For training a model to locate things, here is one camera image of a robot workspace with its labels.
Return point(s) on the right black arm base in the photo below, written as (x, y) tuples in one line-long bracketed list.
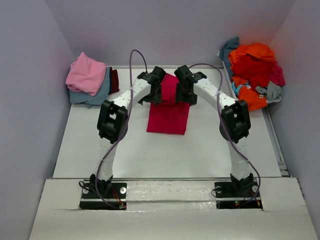
[(228, 199)]

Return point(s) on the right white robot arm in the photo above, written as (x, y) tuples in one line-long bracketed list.
[(234, 122)]

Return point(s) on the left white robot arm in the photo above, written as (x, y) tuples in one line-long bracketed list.
[(113, 122)]

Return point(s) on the pink folded t shirt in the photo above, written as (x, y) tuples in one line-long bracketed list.
[(86, 75)]

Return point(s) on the grey t shirt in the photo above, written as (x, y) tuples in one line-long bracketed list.
[(272, 93)]

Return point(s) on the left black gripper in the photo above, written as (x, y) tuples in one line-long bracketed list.
[(156, 99)]

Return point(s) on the magenta t shirt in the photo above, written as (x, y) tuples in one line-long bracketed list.
[(277, 75), (168, 117)]

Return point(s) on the orange t shirt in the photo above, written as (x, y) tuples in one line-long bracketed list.
[(259, 51)]

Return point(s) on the light blue folded t shirt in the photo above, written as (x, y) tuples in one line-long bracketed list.
[(98, 99)]

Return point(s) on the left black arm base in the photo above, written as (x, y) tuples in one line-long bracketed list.
[(113, 199)]

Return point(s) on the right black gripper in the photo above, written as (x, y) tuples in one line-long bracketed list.
[(179, 96)]

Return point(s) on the white laundry basket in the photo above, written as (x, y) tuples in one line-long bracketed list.
[(234, 88)]

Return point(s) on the dark red folded t shirt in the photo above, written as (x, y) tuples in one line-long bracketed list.
[(113, 81)]

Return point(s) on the teal blue t shirt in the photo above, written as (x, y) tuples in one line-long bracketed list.
[(227, 48)]

